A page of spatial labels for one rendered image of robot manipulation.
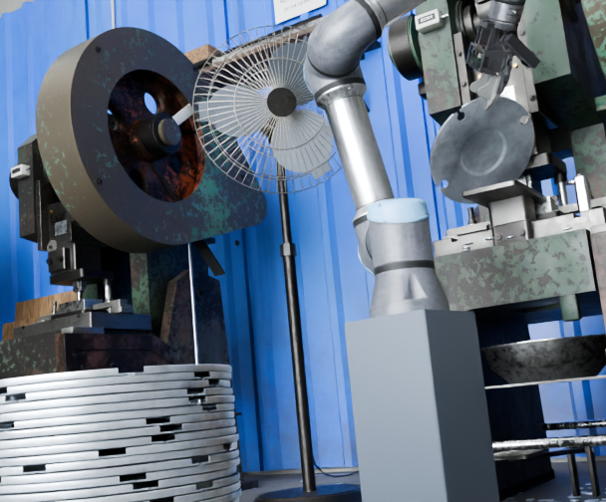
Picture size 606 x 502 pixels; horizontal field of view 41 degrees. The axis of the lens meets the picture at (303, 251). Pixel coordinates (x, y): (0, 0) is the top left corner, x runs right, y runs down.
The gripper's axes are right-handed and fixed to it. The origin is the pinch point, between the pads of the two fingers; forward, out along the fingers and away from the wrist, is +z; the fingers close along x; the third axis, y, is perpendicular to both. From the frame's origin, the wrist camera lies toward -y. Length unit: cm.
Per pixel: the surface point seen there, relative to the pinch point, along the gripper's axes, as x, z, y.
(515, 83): -15.9, -1.0, -16.6
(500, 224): 10.2, 27.8, -5.5
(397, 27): -52, -5, 3
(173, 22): -290, 54, 25
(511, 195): 9.7, 20.1, -6.6
